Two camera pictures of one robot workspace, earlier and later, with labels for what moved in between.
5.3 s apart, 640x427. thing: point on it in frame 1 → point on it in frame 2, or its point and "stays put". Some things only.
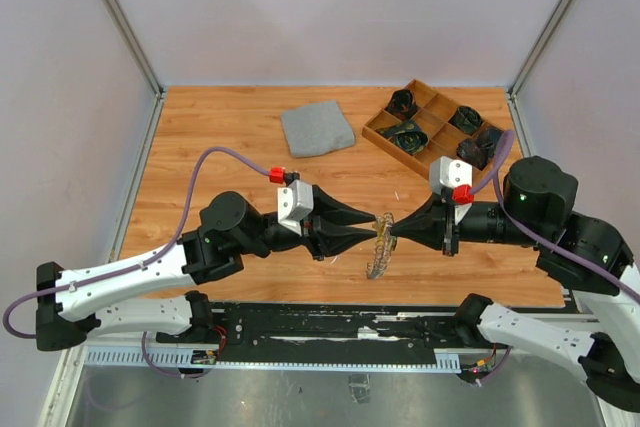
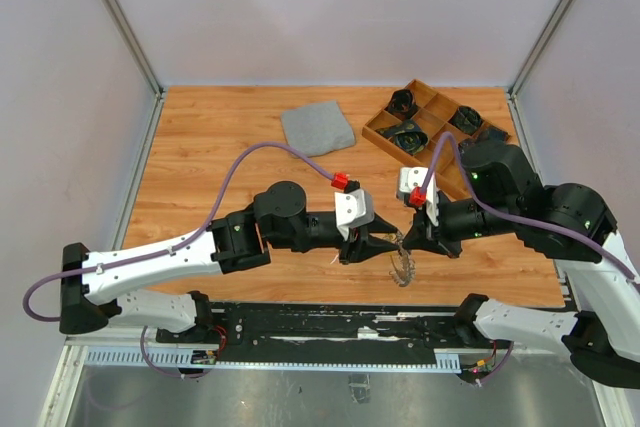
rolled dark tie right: x=467 y=119 stays put
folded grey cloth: x=317 y=129 stays put
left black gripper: x=318 y=230 → x=361 y=245
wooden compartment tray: x=421 y=126 stays put
